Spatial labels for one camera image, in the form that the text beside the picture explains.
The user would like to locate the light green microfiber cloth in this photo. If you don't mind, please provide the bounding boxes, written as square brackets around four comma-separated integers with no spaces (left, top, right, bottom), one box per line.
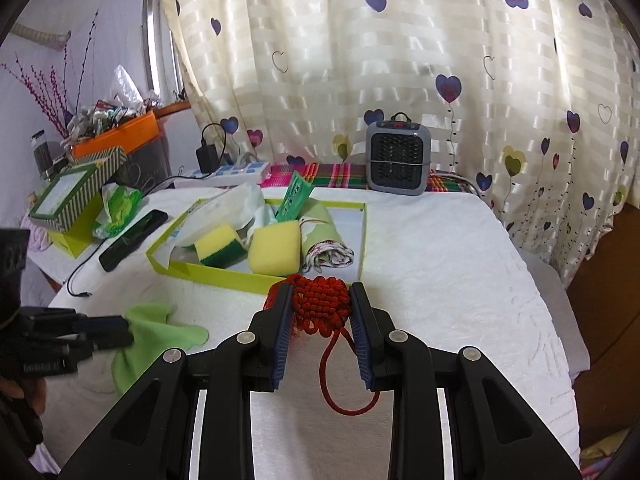
[112,304,209,396]

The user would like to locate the yellow green scouring sponge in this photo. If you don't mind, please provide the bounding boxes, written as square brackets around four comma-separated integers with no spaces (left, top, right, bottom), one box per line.
[194,223,247,269]

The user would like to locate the white cotton pads bag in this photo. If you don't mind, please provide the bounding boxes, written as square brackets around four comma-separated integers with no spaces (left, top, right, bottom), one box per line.
[171,183,274,247]

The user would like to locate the red chinese knot tassel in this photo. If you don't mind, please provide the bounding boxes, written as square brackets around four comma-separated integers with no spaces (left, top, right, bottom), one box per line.
[262,274,380,417]

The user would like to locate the green patterned cloth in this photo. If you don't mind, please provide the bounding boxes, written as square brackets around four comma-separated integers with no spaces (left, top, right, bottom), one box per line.
[298,198,355,273]

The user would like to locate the green tea packet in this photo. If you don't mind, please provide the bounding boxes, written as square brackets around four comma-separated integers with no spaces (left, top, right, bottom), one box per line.
[274,171,314,222]

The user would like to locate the person's left hand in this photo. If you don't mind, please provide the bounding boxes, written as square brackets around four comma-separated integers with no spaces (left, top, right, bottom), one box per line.
[0,378,47,416]

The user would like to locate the pink folded cloth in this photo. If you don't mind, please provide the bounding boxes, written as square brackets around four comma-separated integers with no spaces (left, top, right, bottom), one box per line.
[21,214,51,252]

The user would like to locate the lime green box base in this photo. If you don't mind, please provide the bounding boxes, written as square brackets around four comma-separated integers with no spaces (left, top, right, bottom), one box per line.
[48,193,103,258]

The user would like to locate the green wet wipes pack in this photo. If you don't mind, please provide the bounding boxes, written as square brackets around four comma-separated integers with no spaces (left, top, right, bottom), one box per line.
[92,183,142,240]

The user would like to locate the black smartphone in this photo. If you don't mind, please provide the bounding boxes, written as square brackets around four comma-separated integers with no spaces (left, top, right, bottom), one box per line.
[99,209,168,272]

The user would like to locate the lime green shallow box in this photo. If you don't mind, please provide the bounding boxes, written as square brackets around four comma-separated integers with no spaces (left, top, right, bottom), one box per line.
[146,198,367,295]

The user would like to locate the orange storage box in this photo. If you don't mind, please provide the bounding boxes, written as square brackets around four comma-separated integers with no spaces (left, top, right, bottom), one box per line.
[72,112,160,158]

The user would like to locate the black charger adapter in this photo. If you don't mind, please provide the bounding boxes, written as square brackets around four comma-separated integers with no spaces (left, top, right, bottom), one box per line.
[195,144,220,174]

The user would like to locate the purple decorative branches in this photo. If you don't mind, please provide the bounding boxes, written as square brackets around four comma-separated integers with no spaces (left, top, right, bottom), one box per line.
[1,10,100,141]

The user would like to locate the white blue power strip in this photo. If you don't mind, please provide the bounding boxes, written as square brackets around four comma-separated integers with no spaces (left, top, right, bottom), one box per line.
[174,162,271,188]

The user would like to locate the grey mini space heater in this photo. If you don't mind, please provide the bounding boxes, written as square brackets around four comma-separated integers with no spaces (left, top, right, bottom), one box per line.
[366,112,432,196]

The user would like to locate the pink red plaid cloth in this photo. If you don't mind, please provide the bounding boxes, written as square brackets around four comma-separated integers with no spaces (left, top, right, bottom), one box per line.
[260,162,472,193]

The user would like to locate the heart patterned cream curtain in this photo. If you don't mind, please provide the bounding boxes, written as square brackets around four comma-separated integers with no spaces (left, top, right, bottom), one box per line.
[160,0,639,283]

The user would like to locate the black charging cable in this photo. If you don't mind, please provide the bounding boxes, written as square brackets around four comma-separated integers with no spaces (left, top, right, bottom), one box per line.
[65,121,231,298]

